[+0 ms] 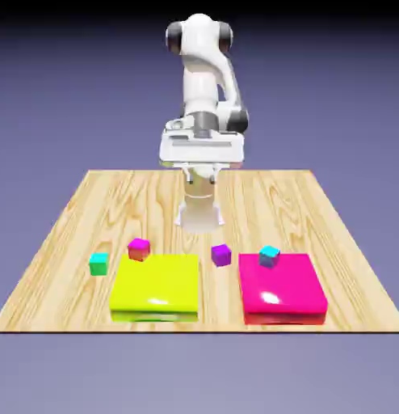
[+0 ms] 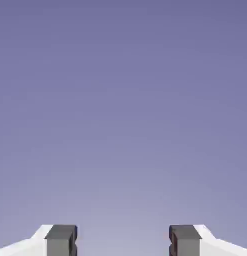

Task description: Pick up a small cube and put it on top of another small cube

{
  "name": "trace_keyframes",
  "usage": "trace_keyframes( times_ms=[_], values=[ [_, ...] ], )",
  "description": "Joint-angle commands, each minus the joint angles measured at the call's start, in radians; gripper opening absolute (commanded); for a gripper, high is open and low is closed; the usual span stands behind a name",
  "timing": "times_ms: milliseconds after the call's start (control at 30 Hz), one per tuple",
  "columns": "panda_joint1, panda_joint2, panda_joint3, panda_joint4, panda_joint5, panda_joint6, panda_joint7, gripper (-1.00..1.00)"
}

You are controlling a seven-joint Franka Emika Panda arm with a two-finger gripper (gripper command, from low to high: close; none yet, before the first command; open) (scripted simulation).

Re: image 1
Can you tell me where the small magenta cube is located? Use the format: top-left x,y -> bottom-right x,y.
127,238 -> 151,263

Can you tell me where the large yellow box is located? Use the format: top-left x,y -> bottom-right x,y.
109,253 -> 200,323

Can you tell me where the large pink box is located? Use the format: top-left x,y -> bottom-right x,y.
237,252 -> 329,326

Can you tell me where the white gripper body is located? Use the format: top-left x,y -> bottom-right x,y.
158,128 -> 246,169

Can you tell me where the small cyan cube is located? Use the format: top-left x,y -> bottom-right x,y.
258,245 -> 281,269

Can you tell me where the small green cube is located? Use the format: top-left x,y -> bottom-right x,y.
89,252 -> 109,277

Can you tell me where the small purple cube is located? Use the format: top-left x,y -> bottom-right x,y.
211,243 -> 233,268

